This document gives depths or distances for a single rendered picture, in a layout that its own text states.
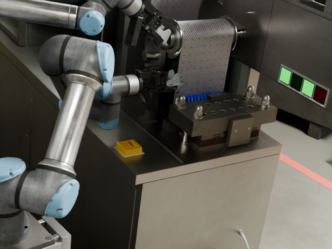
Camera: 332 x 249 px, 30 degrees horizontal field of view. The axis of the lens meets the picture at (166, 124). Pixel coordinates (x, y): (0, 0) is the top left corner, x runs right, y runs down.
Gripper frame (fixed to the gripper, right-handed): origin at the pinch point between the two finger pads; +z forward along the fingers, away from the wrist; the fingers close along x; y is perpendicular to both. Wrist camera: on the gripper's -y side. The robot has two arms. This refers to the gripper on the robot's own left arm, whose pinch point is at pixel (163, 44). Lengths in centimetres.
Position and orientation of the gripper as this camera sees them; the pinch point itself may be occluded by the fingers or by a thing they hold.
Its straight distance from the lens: 230.6
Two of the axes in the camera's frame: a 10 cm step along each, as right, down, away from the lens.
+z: 5.7, 4.7, 6.8
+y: 6.3, -7.7, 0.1
